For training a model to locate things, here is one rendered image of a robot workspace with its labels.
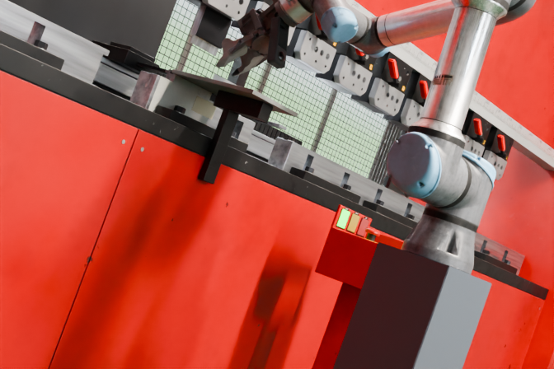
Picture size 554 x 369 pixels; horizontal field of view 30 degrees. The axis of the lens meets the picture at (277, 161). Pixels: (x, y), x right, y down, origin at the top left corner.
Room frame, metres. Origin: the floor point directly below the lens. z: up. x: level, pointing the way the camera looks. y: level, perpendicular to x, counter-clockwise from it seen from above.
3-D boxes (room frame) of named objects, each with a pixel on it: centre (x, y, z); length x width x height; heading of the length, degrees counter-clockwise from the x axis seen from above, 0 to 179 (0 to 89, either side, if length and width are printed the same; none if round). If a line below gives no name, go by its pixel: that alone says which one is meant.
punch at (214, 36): (2.53, 0.27, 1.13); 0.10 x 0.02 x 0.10; 141
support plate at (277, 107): (2.43, 0.15, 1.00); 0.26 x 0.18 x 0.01; 51
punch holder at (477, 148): (3.60, -0.59, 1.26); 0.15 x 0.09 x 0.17; 141
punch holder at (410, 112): (3.29, -0.34, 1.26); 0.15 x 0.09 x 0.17; 141
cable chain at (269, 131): (3.38, 0.10, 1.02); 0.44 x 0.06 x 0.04; 141
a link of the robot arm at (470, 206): (2.13, -0.37, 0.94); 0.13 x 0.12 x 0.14; 136
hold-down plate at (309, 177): (2.96, -0.16, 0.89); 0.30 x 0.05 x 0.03; 141
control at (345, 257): (2.64, -0.30, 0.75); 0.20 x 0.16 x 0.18; 148
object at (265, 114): (2.41, 0.12, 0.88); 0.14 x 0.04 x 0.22; 51
